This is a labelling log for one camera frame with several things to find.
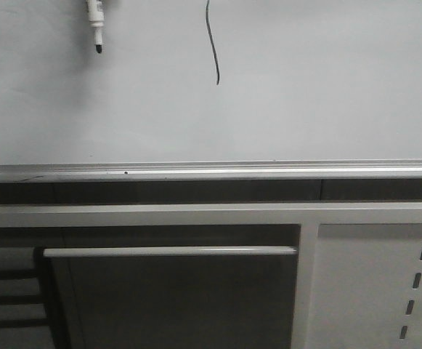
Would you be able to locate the white black-tip whiteboard marker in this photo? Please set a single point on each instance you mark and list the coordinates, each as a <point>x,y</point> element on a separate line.
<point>96,20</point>

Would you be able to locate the white perforated side panel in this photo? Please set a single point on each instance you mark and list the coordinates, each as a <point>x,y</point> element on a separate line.
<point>367,287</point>

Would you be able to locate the white whiteboard with aluminium frame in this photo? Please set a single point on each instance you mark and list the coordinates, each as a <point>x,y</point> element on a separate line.
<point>211,90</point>

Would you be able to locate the white metal workbench frame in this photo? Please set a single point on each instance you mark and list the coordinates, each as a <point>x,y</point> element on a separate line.
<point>310,216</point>

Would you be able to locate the dark panel with white rail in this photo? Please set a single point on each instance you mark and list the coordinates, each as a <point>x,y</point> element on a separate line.
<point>183,296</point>

